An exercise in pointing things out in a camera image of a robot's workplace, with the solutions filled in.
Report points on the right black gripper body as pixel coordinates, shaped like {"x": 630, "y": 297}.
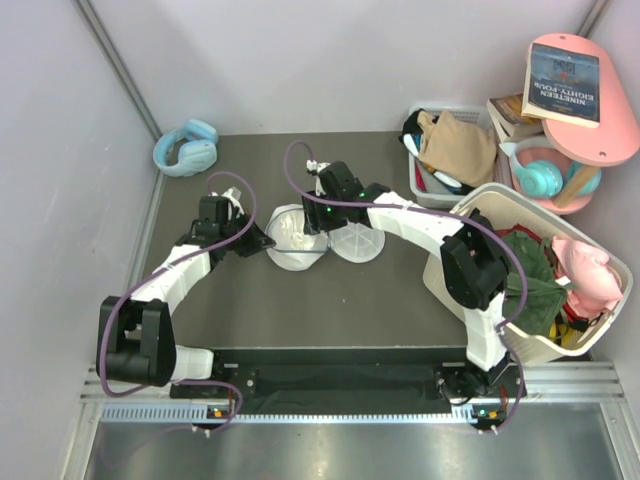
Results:
{"x": 314, "y": 215}

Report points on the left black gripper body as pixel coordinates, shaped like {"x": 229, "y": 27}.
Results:
{"x": 251, "y": 238}

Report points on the white mesh laundry bag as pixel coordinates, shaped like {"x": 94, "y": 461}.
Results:
{"x": 354, "y": 243}

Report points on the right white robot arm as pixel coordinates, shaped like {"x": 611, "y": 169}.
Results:
{"x": 474, "y": 266}

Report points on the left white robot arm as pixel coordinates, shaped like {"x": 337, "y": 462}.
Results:
{"x": 136, "y": 342}

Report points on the cream laundry hamper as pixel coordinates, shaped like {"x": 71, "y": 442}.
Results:
{"x": 505, "y": 208}

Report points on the light blue headphones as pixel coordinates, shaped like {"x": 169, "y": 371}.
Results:
{"x": 188, "y": 150}

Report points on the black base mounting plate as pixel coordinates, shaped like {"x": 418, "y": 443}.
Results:
{"x": 382, "y": 381}

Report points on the white perforated plastic basket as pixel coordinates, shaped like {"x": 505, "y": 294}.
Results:
{"x": 428, "y": 191}

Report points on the beige garment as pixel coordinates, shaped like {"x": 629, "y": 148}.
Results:
{"x": 461, "y": 150}

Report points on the stack of paperback books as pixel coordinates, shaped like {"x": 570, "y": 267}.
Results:
{"x": 510, "y": 125}

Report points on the teal pink headphones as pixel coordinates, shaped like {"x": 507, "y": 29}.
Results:
{"x": 539, "y": 178}

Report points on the green garment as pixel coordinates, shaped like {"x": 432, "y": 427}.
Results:
{"x": 543, "y": 310}

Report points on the blue Nineteen Eighty-Four book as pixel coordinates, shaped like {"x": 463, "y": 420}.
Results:
{"x": 562, "y": 85}

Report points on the pink garment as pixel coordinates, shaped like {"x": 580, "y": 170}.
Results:
{"x": 595, "y": 287}

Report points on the pink two-tier side table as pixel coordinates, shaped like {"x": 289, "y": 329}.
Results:
{"x": 613, "y": 142}

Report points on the aluminium frame rail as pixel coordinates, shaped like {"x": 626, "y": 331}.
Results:
{"x": 571, "y": 383}

